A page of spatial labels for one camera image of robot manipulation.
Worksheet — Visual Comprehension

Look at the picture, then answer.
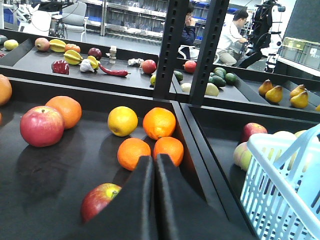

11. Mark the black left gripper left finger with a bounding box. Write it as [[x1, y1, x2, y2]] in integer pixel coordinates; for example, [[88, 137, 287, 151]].
[[82, 156, 158, 240]]

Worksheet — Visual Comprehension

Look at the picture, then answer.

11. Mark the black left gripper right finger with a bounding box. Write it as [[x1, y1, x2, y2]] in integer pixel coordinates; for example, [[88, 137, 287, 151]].
[[155, 154, 254, 240]]

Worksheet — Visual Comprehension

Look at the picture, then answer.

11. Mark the light blue plastic basket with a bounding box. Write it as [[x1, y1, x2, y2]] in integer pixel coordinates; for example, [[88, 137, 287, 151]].
[[240, 125, 320, 240]]

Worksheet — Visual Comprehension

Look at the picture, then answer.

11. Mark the dark red apple upper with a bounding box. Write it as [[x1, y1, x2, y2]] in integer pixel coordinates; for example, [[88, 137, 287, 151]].
[[80, 182, 122, 223]]

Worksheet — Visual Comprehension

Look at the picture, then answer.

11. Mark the small orange lower left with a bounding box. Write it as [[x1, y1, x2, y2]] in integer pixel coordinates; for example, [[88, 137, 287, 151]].
[[117, 137, 151, 171]]

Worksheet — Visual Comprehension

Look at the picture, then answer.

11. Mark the small orange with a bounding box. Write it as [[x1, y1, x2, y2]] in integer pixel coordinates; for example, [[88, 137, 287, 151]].
[[117, 137, 151, 171], [153, 136, 184, 167]]

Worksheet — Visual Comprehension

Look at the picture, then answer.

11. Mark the small orange lower right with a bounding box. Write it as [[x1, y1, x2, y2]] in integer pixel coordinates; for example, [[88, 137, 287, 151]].
[[153, 136, 184, 167]]

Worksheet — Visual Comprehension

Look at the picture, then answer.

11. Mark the pink peach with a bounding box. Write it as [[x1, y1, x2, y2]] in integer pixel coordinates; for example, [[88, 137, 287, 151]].
[[233, 142, 252, 171]]

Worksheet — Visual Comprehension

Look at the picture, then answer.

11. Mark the yellow orange right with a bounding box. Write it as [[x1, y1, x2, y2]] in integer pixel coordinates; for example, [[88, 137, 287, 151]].
[[107, 106, 138, 137]]

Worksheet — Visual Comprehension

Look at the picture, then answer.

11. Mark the large orange far right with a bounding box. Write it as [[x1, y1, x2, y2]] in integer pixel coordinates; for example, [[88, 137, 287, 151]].
[[142, 107, 177, 140]]

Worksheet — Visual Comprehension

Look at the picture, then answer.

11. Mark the red apple beside peaches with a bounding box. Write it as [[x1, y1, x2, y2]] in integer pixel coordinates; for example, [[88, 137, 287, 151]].
[[240, 122, 268, 143]]

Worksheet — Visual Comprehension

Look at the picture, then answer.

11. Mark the black wood-panel fruit stand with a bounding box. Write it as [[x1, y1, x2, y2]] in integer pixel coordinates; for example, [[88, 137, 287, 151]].
[[0, 29, 320, 240]]

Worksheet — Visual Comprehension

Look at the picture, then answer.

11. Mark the orange behind centre apple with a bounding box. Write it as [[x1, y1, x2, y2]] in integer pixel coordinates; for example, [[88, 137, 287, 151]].
[[45, 95, 82, 130]]

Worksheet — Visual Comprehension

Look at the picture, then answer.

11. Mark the pink-red apple centre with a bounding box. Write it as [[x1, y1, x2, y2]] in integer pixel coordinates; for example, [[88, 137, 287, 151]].
[[19, 105, 64, 148]]

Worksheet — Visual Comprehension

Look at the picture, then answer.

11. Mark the red chili pepper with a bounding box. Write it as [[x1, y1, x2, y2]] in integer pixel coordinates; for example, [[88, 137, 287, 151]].
[[98, 63, 131, 77]]

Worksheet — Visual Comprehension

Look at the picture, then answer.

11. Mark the red apple rear tray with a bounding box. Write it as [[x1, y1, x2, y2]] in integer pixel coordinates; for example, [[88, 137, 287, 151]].
[[141, 59, 157, 74]]

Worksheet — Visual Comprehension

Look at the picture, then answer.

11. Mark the yellow starfruit right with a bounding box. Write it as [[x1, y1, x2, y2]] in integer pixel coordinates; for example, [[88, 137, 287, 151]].
[[87, 55, 100, 70]]

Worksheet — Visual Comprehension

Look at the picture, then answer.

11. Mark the yellow starfruit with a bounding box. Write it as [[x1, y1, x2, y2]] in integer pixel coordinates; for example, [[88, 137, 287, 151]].
[[63, 49, 83, 65], [87, 55, 100, 70]]

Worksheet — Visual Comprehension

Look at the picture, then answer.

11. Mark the white garlic bulb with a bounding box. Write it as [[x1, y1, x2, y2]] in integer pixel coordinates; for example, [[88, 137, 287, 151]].
[[79, 59, 95, 73]]

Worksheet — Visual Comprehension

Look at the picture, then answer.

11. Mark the red bell pepper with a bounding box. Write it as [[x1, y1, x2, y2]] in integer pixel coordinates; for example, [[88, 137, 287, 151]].
[[51, 60, 70, 75]]

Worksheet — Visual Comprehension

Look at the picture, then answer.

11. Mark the dark purple onion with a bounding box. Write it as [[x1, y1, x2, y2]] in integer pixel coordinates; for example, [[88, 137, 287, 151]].
[[87, 47, 102, 61]]

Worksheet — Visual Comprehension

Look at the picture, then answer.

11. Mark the yellow starfruit left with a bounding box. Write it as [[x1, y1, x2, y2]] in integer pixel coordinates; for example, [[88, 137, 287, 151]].
[[63, 49, 83, 65]]

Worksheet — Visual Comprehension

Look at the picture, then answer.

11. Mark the black perforated upright post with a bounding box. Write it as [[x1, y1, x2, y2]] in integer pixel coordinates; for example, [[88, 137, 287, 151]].
[[153, 0, 189, 99]]

